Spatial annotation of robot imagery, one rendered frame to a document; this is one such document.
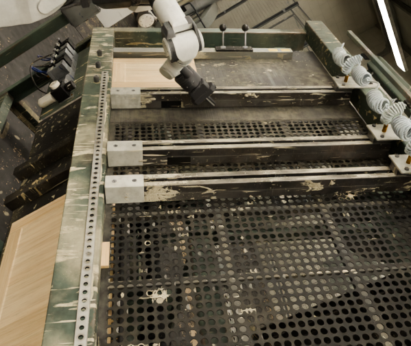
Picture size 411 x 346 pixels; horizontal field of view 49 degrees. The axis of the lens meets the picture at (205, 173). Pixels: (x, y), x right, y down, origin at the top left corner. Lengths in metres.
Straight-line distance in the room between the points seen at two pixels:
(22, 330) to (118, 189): 0.57
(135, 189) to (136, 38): 1.34
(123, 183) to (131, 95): 0.58
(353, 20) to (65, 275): 10.84
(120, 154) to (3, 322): 0.71
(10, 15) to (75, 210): 0.96
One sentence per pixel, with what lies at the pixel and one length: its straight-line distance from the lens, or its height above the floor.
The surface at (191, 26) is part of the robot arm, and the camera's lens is 1.64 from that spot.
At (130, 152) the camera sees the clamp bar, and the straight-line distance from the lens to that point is 1.64.
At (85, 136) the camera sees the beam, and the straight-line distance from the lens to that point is 1.76.
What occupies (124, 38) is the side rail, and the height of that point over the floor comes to 0.93.
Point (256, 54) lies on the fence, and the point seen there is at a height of 1.52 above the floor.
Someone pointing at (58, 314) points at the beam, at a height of 0.83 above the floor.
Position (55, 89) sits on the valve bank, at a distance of 2.07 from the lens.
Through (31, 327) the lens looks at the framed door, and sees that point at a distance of 1.68.
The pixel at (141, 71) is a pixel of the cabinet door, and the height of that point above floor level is 1.00.
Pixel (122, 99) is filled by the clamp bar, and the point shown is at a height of 0.95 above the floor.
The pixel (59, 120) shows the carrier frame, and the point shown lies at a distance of 2.73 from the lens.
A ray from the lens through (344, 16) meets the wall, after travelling 11.58.
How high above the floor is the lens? 1.54
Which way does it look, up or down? 13 degrees down
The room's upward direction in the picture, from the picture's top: 63 degrees clockwise
